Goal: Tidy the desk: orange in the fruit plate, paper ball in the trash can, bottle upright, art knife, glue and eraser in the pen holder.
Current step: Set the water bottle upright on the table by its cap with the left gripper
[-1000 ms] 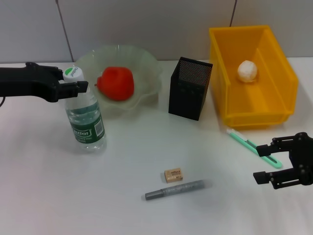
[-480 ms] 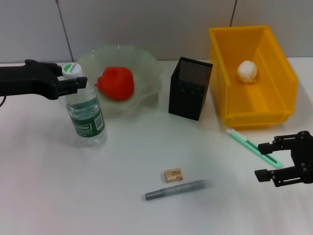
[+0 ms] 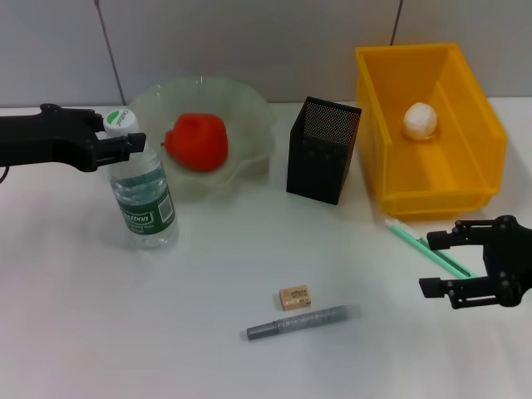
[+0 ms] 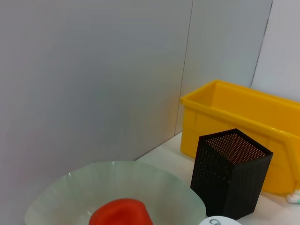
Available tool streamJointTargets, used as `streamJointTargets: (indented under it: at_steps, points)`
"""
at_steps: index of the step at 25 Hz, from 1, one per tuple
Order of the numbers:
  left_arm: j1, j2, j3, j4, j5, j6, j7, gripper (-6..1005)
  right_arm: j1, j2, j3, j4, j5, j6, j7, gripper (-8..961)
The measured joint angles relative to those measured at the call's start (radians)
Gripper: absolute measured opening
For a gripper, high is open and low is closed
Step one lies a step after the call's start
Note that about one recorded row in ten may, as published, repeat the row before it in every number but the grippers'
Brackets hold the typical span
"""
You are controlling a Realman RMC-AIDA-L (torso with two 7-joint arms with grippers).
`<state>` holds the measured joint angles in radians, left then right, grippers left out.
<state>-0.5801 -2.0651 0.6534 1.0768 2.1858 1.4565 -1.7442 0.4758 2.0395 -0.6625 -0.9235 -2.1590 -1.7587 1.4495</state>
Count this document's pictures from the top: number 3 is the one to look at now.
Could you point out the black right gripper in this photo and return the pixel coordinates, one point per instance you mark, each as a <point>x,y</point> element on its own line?
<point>511,262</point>

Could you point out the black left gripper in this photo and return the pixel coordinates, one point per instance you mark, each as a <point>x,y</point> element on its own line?
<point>41,139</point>

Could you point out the green toothbrush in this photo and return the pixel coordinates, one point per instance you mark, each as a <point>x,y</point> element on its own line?
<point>405,234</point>

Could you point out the clear green-label water bottle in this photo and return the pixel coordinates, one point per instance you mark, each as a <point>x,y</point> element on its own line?
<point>141,199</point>

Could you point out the orange fruit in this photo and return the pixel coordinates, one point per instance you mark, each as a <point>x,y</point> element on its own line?
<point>195,141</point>

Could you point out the white paper ball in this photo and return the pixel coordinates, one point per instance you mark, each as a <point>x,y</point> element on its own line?
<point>420,120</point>

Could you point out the green wavy glass fruit plate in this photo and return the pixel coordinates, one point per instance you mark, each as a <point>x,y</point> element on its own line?
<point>249,124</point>

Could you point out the small tan eraser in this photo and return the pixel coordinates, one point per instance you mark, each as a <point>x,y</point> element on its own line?
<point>296,298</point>

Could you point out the black mesh pen holder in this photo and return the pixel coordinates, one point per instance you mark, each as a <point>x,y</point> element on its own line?
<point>316,174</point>

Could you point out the grey marker pen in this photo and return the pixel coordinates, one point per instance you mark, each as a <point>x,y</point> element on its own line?
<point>291,322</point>

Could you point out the yellow plastic bin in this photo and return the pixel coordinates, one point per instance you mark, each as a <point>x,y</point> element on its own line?
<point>457,174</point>

